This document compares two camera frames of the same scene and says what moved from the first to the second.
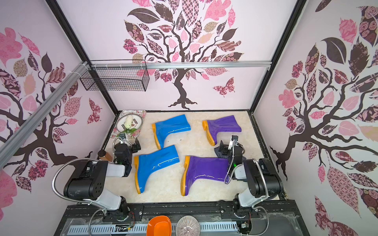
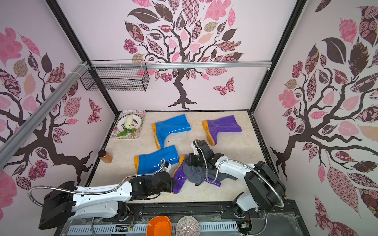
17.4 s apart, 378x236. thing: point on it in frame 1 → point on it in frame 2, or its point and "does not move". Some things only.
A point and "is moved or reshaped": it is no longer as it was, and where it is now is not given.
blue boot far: [161, 130] does not move
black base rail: [270, 211] does not move
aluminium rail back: [180, 65] does not move
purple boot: [197, 167] is moved or reshaped
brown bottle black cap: [104, 156] does not move
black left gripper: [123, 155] → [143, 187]
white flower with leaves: [128, 121] does not move
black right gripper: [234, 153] → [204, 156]
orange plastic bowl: [159, 225] does not move
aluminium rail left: [13, 144] does not move
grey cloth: [222, 151] → [197, 174]
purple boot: [213, 128] does not move
